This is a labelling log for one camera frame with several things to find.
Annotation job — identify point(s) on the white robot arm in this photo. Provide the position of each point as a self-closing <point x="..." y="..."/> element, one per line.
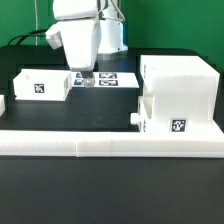
<point x="110" y="17"/>

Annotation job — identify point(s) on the white drawer tray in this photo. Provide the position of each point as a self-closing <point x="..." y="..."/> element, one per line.
<point x="42" y="85"/>
<point x="142" y="117"/>

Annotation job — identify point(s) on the white rear drawer tray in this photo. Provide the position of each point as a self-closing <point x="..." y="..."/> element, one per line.
<point x="42" y="85"/>

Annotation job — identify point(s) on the white fiducial marker sheet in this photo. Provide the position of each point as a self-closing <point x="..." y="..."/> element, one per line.
<point x="115" y="80"/>

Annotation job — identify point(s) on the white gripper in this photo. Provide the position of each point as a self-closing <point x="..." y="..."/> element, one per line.
<point x="81" y="40"/>

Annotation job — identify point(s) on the white L-shaped table fence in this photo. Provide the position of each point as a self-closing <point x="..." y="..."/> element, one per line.
<point x="205" y="142"/>

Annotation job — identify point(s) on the white drawer cabinet box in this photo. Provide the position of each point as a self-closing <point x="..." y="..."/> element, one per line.
<point x="179" y="93"/>

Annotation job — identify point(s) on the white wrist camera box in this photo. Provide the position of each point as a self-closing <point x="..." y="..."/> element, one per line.
<point x="53" y="37"/>

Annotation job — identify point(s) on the white front drawer tray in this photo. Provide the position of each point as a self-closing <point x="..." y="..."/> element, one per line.
<point x="142" y="117"/>

